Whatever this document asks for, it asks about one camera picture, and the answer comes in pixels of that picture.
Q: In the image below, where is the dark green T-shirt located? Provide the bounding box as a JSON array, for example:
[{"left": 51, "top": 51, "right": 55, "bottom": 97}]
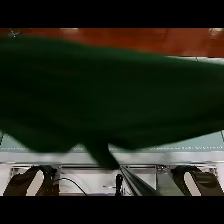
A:
[{"left": 0, "top": 34, "right": 224, "bottom": 170}]

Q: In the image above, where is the black cable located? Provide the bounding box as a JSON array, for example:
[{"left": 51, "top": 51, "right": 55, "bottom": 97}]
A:
[{"left": 54, "top": 177, "right": 89, "bottom": 197}]

